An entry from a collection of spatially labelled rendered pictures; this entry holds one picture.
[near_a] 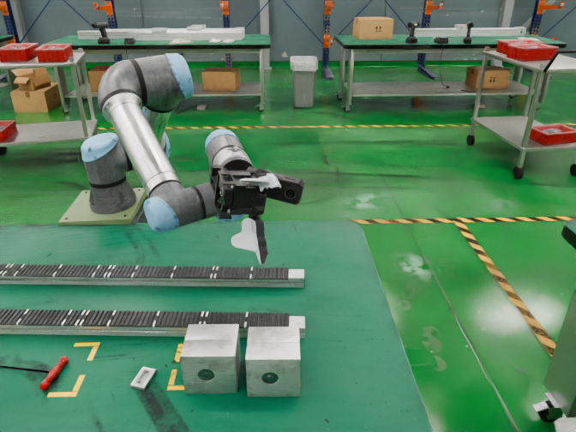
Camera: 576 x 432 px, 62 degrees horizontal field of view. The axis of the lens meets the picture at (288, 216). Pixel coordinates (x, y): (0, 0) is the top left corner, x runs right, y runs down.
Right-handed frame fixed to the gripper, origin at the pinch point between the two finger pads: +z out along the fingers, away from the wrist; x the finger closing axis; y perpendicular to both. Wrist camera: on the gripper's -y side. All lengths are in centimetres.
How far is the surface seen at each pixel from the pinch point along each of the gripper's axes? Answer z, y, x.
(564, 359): -17, -125, -68
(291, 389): 7.0, -6.7, -31.7
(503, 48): -284, -290, -3
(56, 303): -37, 37, -45
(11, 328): -29, 46, -44
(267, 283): -28.4, -12.4, -34.9
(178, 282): -36, 9, -39
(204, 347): -1.4, 8.7, -27.2
